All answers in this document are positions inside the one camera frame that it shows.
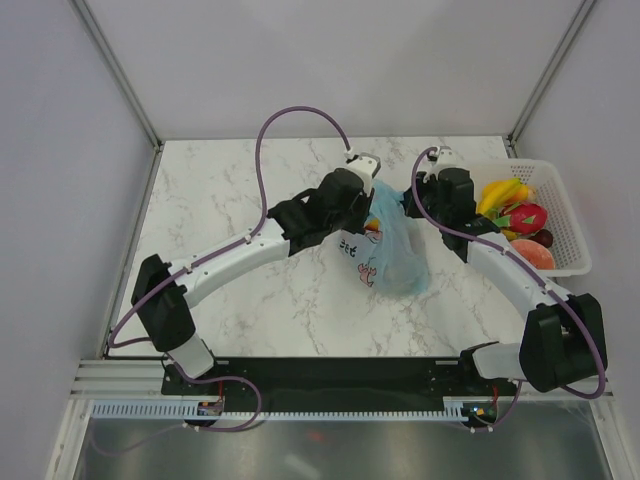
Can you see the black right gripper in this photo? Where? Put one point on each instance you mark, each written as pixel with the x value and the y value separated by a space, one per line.
pixel 409 205

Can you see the aluminium frame rail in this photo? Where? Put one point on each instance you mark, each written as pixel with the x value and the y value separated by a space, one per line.
pixel 142 379

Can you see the aluminium corner post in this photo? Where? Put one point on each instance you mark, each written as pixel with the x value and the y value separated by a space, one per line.
pixel 559 55
pixel 115 69

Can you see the yellow fake banana bunch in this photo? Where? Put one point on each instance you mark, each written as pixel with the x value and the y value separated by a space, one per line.
pixel 497 195

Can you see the red fake dragon fruit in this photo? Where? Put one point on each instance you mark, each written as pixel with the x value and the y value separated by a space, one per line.
pixel 522 218

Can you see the left aluminium corner post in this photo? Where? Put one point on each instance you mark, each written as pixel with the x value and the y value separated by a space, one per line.
pixel 115 69

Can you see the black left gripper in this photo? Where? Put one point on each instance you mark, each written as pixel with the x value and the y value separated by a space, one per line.
pixel 364 204

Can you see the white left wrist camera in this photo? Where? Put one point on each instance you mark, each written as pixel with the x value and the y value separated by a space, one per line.
pixel 365 165

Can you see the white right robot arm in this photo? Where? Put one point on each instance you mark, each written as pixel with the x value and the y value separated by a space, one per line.
pixel 563 343

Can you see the orange fake peach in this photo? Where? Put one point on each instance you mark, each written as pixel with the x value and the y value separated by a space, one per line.
pixel 525 194

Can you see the white plastic fruit basket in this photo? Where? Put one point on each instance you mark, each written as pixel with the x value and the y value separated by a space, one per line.
pixel 569 249

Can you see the fake watermelon slice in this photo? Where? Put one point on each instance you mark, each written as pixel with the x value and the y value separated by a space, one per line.
pixel 536 254

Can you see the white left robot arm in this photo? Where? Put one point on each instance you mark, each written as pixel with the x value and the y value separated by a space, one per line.
pixel 165 292

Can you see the right aluminium corner post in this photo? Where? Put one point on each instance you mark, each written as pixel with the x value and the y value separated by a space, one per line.
pixel 559 55

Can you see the light blue plastic bag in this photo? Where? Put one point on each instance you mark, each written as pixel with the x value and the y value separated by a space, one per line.
pixel 389 257

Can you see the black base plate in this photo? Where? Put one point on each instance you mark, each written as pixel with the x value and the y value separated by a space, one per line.
pixel 350 383

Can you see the dark purple fake plum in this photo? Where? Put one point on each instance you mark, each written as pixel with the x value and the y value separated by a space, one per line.
pixel 543 237

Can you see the white slotted cable duct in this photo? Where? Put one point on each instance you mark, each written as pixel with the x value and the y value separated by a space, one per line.
pixel 450 411

